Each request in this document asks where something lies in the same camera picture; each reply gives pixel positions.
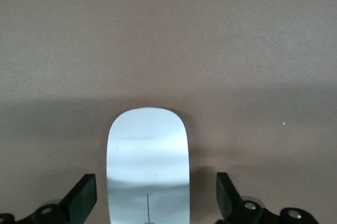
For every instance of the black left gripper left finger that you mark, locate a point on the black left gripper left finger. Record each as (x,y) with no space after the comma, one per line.
(79,203)

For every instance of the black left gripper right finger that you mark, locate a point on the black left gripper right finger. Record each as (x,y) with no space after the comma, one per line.
(229,203)

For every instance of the white computer mouse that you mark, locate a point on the white computer mouse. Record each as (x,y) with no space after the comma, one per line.
(147,160)

